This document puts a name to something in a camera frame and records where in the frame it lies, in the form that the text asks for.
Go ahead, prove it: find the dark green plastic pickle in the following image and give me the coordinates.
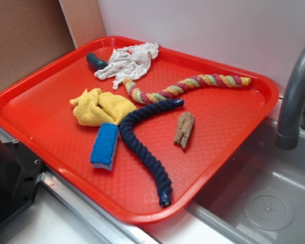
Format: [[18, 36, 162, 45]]
[[86, 53, 108, 71]]

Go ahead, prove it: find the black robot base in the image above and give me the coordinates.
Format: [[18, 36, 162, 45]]
[[0, 140, 43, 228]]

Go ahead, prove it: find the red plastic tray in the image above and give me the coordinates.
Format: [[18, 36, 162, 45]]
[[0, 37, 279, 224]]

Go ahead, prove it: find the brown wood piece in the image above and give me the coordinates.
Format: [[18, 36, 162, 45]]
[[174, 112, 195, 149]]

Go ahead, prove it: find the blue sponge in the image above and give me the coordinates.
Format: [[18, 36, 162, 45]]
[[90, 123, 119, 171]]

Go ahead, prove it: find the yellow microfiber cloth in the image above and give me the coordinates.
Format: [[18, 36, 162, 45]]
[[70, 88, 136, 127]]

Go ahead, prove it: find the crumpled white paper towel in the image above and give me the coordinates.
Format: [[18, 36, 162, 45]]
[[94, 43, 159, 90]]

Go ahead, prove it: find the grey faucet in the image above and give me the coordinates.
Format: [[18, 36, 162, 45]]
[[276, 47, 305, 150]]

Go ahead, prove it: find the grey sink basin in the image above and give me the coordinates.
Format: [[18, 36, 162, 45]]
[[187, 119, 305, 243]]

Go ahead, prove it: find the brown cardboard panel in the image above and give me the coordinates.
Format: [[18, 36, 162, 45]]
[[0, 1, 75, 92]]

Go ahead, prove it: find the multicolour twisted rope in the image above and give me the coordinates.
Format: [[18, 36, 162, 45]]
[[123, 73, 252, 105]]

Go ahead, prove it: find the navy blue twisted rope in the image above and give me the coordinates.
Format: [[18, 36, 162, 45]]
[[118, 98, 185, 208]]

